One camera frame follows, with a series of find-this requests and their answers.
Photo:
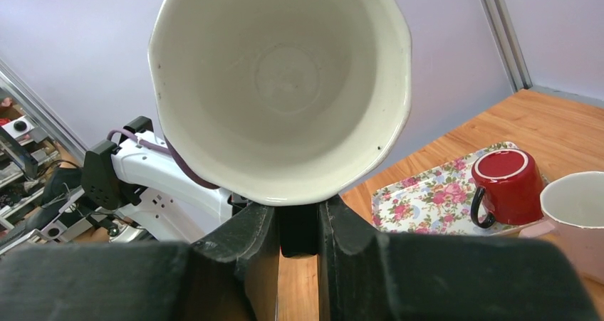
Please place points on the floral serving tray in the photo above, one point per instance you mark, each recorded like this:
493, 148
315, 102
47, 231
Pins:
436, 201

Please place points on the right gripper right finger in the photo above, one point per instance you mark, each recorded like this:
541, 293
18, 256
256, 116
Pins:
366, 274

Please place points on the left arm base link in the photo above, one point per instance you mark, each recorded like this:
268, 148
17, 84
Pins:
188, 219

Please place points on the pink faceted mug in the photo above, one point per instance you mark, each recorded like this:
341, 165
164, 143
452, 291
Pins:
572, 207

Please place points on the background storage shelf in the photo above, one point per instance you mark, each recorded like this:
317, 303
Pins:
41, 197

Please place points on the dark green mug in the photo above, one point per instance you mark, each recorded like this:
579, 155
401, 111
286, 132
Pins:
283, 102

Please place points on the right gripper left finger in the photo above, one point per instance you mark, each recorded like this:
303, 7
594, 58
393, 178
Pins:
230, 274

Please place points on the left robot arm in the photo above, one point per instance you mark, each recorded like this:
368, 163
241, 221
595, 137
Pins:
132, 174

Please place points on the red mug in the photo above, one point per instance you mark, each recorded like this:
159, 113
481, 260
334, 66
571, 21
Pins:
508, 188

